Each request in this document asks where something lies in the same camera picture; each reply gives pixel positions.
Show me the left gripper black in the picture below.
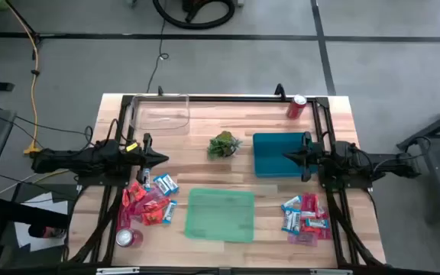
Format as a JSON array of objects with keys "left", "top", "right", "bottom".
[{"left": 126, "top": 132, "right": 170, "bottom": 185}]

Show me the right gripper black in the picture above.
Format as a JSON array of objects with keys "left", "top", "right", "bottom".
[{"left": 283, "top": 131, "right": 324, "bottom": 183}]

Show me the blue white candy bar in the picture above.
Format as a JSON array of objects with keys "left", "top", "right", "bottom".
[
  {"left": 280, "top": 209, "right": 302, "bottom": 235},
  {"left": 280, "top": 195, "right": 303, "bottom": 212},
  {"left": 162, "top": 199, "right": 178, "bottom": 225},
  {"left": 305, "top": 218, "right": 330, "bottom": 229},
  {"left": 161, "top": 173, "right": 180, "bottom": 194},
  {"left": 142, "top": 168, "right": 153, "bottom": 192},
  {"left": 153, "top": 175, "right": 172, "bottom": 196}
]

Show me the green translucent plastic bin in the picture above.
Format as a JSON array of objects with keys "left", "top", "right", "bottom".
[{"left": 184, "top": 187, "right": 256, "bottom": 244}]

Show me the blue plastic bin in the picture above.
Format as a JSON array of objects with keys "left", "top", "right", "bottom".
[{"left": 252, "top": 131, "right": 319, "bottom": 179}]

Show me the clear plastic container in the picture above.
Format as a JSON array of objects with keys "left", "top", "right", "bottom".
[{"left": 130, "top": 93, "right": 191, "bottom": 137}]

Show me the red soda can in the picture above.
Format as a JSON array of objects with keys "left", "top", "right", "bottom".
[
  {"left": 115, "top": 228, "right": 144, "bottom": 248},
  {"left": 285, "top": 94, "right": 308, "bottom": 120}
]

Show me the small artificial succulent plant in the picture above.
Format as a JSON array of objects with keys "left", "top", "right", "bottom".
[{"left": 206, "top": 130, "right": 243, "bottom": 160}]

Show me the orange black bottle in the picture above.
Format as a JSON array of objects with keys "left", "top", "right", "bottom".
[{"left": 27, "top": 225, "right": 68, "bottom": 240}]

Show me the dark grey metal stand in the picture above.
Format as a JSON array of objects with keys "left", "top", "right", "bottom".
[{"left": 395, "top": 97, "right": 440, "bottom": 226}]

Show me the black table beam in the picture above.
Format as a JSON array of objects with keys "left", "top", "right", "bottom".
[{"left": 0, "top": 194, "right": 70, "bottom": 230}]

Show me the white paper sheet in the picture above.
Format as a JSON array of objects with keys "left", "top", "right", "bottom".
[{"left": 13, "top": 190, "right": 70, "bottom": 253}]

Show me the black aluminium table frame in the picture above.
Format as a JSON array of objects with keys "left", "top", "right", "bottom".
[{"left": 63, "top": 93, "right": 387, "bottom": 270}]

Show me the black floor cable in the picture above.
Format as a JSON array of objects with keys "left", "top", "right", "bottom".
[{"left": 146, "top": 15, "right": 170, "bottom": 94}]

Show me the silver metal bracket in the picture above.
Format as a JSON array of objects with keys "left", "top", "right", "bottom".
[
  {"left": 309, "top": 268, "right": 354, "bottom": 275},
  {"left": 95, "top": 267, "right": 141, "bottom": 275}
]

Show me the black vacuum hose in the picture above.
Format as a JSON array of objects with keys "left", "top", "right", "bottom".
[{"left": 151, "top": 0, "right": 236, "bottom": 31}]

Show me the yellow extension cord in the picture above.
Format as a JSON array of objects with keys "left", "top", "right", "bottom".
[{"left": 5, "top": 2, "right": 44, "bottom": 156}]

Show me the white floor cable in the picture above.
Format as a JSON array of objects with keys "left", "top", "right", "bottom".
[{"left": 0, "top": 173, "right": 40, "bottom": 198}]

